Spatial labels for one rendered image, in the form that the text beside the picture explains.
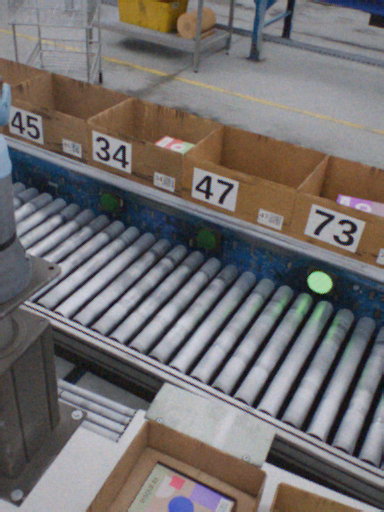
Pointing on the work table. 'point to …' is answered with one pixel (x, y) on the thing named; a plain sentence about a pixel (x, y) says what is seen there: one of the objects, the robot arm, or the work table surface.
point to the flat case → (178, 493)
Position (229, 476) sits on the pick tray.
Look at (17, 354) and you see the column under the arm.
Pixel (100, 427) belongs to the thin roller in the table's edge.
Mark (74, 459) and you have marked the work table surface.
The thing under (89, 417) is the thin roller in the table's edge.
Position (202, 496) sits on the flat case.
